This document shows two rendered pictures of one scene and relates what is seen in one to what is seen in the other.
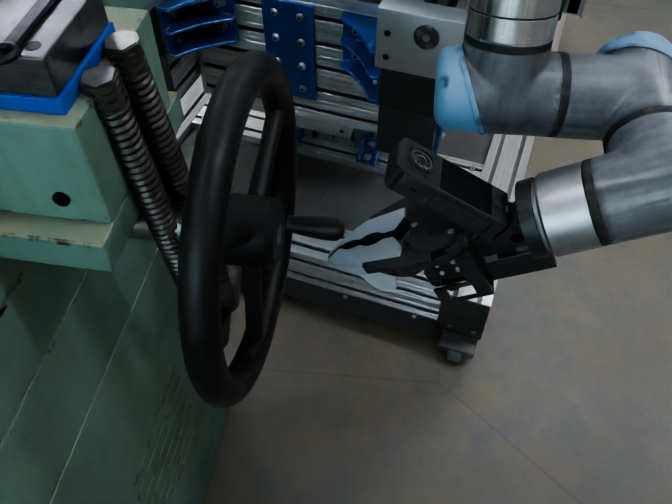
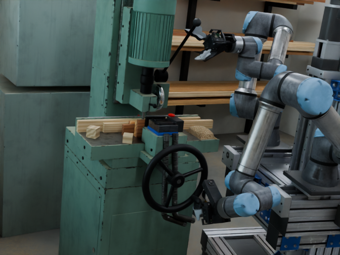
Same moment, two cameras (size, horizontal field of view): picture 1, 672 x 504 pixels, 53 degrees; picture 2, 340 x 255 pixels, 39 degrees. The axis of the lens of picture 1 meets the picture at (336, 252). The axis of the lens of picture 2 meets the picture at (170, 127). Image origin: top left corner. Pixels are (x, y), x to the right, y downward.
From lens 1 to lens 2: 151 cm
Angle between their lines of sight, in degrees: 53
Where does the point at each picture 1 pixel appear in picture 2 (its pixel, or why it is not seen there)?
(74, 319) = not seen: hidden behind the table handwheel
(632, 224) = (227, 206)
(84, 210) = (153, 153)
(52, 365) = (134, 190)
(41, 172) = (151, 143)
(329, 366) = not seen: outside the picture
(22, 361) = (130, 180)
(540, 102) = (239, 184)
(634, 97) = (253, 190)
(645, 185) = (232, 198)
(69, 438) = (125, 210)
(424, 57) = not seen: hidden behind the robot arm
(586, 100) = (246, 188)
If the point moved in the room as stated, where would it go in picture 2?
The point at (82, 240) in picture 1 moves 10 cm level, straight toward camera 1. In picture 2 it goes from (149, 157) to (137, 164)
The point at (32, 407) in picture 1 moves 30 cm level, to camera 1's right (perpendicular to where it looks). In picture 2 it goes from (125, 191) to (168, 223)
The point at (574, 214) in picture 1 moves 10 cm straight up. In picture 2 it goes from (221, 201) to (226, 174)
